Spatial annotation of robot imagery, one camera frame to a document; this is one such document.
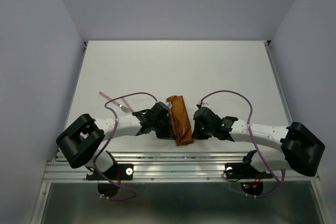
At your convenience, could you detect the orange brown cloth napkin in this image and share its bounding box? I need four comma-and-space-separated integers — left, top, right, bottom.
166, 95, 194, 146

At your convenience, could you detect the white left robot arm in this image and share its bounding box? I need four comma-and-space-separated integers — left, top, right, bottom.
56, 102, 172, 168

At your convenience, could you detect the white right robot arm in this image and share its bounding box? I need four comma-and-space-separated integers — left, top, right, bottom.
193, 106, 325, 177

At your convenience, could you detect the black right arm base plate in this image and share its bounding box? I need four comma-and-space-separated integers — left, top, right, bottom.
223, 151, 273, 182

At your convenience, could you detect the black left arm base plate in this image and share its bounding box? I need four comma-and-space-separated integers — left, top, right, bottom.
86, 152, 134, 181

